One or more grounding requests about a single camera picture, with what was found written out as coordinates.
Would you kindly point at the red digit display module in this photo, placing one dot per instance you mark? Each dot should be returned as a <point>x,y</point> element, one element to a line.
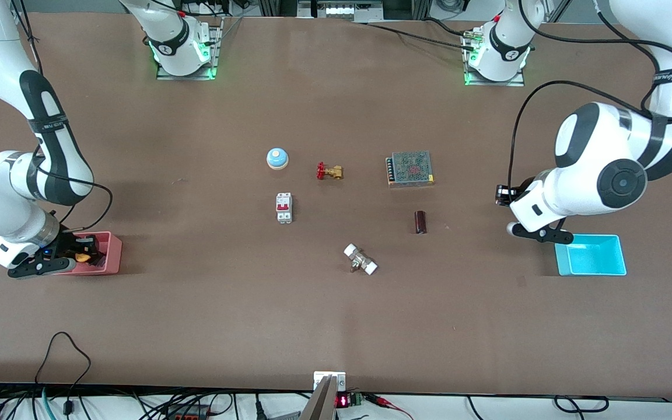
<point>342,401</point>

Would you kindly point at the cyan plastic bin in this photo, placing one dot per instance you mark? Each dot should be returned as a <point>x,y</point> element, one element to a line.
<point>592,259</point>

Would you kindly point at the white circuit breaker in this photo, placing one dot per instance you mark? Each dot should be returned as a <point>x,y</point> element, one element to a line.
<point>284,207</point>

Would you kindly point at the dark brown cylinder capacitor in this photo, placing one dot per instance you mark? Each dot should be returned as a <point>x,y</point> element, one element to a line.
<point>420,222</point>

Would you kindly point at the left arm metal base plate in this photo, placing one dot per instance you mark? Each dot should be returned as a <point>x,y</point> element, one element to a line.
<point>517,81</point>

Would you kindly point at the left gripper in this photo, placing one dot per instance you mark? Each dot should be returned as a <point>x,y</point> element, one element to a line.
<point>521,191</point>

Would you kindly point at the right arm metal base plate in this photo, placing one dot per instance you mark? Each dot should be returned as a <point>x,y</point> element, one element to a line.
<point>217,52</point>

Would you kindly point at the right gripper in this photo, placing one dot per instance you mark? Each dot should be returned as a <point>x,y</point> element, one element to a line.
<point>69,243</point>

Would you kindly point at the metal frame device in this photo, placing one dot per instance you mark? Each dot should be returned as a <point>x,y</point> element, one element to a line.
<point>339,10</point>

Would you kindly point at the pink plastic bin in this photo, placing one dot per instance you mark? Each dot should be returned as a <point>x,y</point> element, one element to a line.
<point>113,256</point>

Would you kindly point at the blue service bell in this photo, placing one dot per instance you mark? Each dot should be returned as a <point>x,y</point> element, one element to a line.
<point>277,158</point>

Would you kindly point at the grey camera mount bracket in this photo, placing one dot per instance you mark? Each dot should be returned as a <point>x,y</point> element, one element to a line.
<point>324,402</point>

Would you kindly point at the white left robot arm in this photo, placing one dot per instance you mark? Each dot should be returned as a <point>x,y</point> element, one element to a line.
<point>604,151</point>

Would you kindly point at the metal mesh power supply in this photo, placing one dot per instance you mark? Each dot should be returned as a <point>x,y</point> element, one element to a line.
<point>410,168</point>

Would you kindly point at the silver white pipe fitting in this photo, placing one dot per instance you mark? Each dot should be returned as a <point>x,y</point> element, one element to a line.
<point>360,259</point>

